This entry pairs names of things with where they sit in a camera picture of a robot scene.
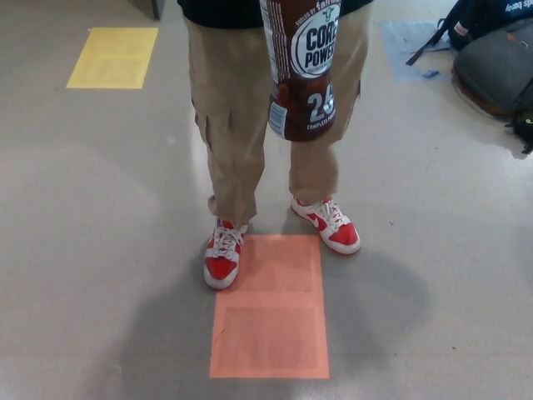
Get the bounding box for brown Core Power shake bottle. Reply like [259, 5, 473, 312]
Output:
[258, 0, 343, 143]

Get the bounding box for red white person's left sneaker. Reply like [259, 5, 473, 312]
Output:
[290, 195, 361, 255]

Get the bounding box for red white person's sneaker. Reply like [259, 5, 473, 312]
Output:
[290, 195, 361, 255]
[202, 216, 250, 291]

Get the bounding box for red white person's right sneaker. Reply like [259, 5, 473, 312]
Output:
[202, 216, 250, 291]

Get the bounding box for orange paper sheet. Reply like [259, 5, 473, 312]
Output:
[208, 233, 331, 368]

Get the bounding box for khaki cargo trousers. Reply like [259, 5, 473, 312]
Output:
[182, 7, 374, 222]

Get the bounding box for black shirt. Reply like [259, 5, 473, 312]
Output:
[177, 0, 370, 23]

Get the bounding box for yellow paper sheet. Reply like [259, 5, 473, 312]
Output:
[65, 27, 160, 90]

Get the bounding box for blue paper sheet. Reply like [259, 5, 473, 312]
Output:
[378, 20, 453, 81]

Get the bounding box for black bag with green mark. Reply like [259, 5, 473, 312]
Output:
[504, 112, 533, 155]

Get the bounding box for dark blue backpack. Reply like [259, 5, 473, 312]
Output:
[406, 0, 533, 66]

